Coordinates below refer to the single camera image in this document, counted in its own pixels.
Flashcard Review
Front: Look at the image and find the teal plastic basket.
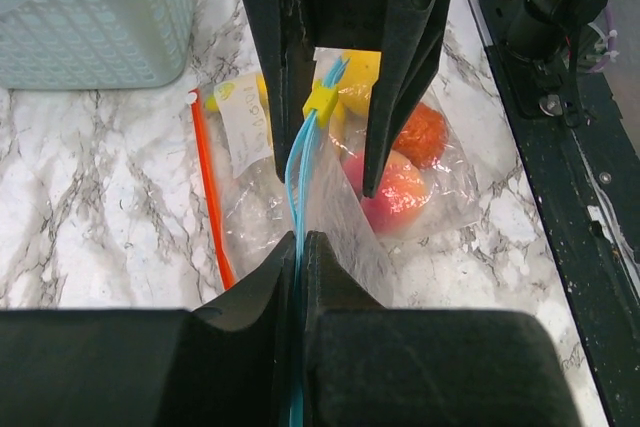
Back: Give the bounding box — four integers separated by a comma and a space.
1, 0, 194, 90

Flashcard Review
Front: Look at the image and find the fake pink peach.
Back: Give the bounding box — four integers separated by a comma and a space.
342, 150, 432, 236

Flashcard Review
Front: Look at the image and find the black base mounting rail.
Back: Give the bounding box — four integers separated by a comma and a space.
479, 0, 639, 426

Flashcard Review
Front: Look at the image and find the fake yellow lemon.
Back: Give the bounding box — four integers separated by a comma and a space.
338, 50, 382, 118

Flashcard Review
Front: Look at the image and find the blue zip clear bag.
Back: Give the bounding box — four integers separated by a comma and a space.
284, 57, 393, 426

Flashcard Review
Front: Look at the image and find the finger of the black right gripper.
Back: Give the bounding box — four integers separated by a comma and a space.
363, 0, 450, 198
242, 0, 315, 180

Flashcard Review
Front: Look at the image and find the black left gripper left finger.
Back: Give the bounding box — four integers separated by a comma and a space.
1, 234, 295, 426

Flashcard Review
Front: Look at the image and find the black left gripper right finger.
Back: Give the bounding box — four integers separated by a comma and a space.
303, 232, 575, 426

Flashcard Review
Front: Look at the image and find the orange zip clear bag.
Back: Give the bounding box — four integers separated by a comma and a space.
187, 50, 480, 289

